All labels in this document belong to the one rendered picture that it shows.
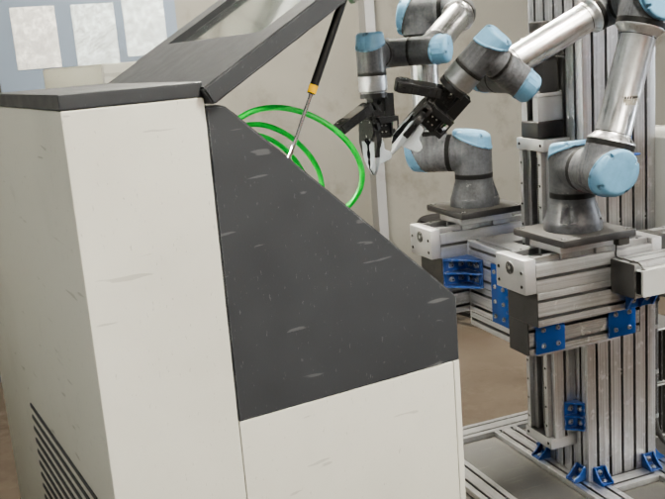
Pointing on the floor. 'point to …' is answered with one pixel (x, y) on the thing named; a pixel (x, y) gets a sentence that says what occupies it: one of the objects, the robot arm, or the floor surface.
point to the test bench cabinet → (362, 443)
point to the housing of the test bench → (114, 296)
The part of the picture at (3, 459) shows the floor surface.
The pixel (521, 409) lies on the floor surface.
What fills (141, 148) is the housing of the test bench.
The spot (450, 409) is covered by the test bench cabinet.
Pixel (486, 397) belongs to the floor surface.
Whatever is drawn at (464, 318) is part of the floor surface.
